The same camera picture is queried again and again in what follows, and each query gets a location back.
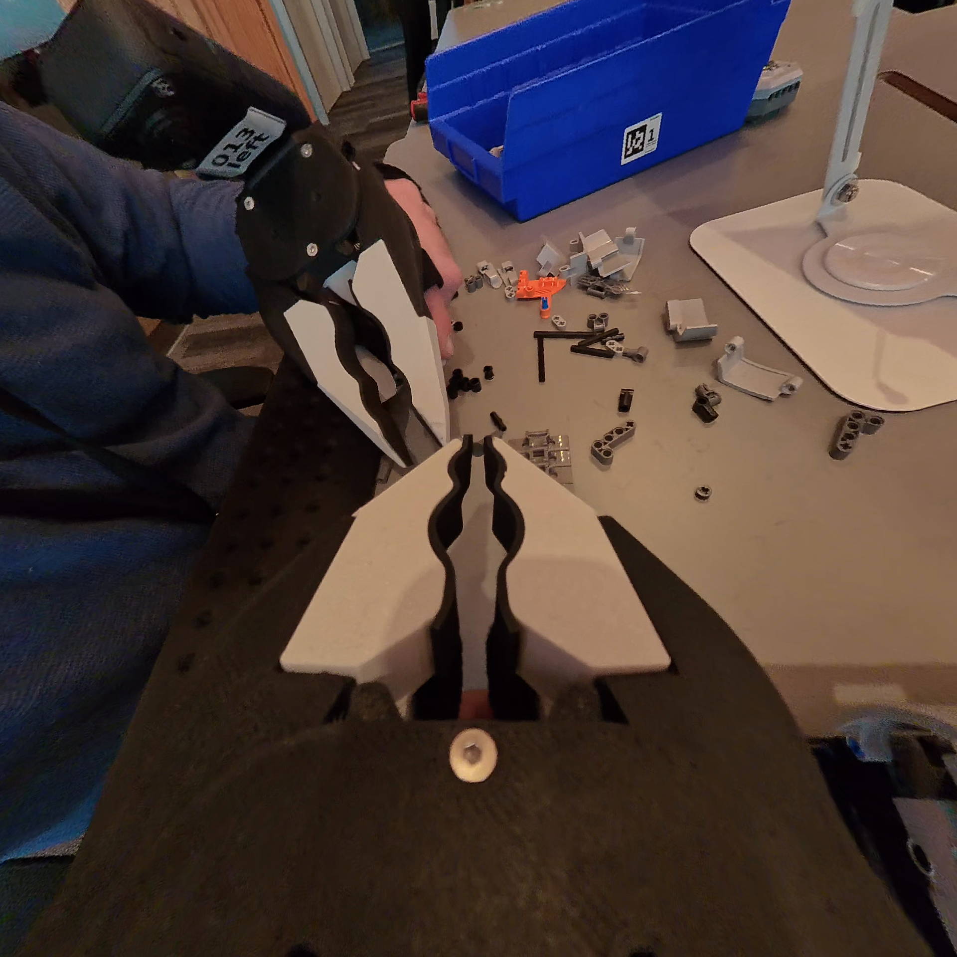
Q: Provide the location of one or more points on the black axle pin connector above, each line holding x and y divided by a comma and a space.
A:
705, 404

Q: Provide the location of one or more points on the dark grey short bent liftarm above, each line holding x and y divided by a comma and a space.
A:
856, 433

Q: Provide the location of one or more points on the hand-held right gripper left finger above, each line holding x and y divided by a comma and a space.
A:
366, 598

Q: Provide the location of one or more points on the cluster of black bushes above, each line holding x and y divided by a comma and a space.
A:
463, 383

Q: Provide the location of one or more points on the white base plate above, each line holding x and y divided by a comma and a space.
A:
755, 254

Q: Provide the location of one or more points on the light grey holed curved panel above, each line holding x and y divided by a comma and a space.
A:
691, 318

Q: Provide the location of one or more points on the dark grey long bent liftarm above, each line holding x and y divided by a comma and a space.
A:
613, 445

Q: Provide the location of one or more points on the person's left hand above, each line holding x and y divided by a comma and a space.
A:
430, 232

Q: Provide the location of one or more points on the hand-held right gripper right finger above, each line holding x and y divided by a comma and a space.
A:
583, 598

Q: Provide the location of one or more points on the black pin joiner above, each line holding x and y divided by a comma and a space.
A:
626, 401

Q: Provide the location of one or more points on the grey slim fairing panel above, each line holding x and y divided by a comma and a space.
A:
507, 271
486, 273

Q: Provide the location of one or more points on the person's left forearm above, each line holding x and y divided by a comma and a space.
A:
112, 224

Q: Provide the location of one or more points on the dark studded panel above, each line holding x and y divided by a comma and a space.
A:
284, 523

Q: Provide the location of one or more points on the grey ribbed part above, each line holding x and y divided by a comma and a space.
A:
777, 90

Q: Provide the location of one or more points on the grey arched panel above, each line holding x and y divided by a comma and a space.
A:
549, 254

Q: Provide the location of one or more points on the grey metal disc bracket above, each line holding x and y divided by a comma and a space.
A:
875, 262

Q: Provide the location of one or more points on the black rounded object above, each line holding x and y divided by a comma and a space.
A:
239, 385

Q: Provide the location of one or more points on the orange ridged wedge panel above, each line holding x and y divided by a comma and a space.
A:
538, 286

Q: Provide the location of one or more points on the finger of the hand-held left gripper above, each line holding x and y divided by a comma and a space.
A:
321, 351
411, 329

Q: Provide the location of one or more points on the grey large shell panel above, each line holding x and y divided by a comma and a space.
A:
605, 250

